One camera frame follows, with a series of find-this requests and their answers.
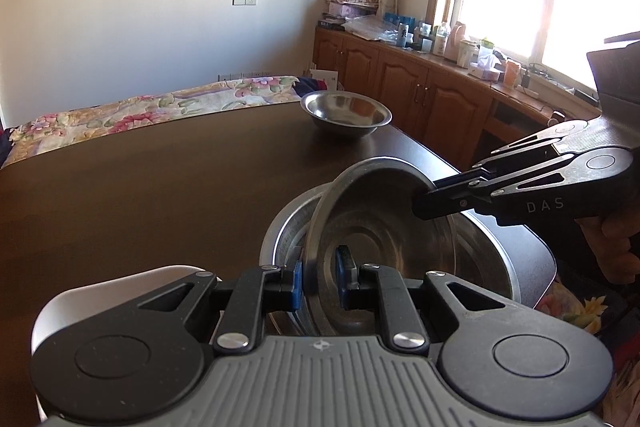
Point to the stainless steel bowl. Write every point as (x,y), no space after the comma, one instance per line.
(380,232)
(480,252)
(345,112)

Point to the clear plastic bags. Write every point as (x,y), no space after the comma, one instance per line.
(372,29)

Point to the orange cup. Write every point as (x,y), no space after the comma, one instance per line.
(512,73)

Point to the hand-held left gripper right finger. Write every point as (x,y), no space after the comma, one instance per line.
(341,279)

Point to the wooden cabinet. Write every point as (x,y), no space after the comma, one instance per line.
(400,82)

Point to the person's right hand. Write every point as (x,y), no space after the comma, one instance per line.
(620,247)

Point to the floral bed blanket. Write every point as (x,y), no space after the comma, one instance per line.
(150,107)

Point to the floral white rectangular plate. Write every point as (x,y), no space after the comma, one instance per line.
(100,292)

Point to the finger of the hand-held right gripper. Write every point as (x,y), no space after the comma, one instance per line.
(525,142)
(440,204)

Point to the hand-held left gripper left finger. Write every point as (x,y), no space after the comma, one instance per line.
(296,284)

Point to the wall socket strip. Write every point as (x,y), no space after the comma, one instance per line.
(245,76)

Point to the floral patterned cloth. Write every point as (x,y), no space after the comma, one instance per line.
(575,307)

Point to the pile of papers and boxes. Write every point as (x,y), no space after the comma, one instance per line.
(350,7)

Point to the white paper box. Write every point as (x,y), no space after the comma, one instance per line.
(322,77)

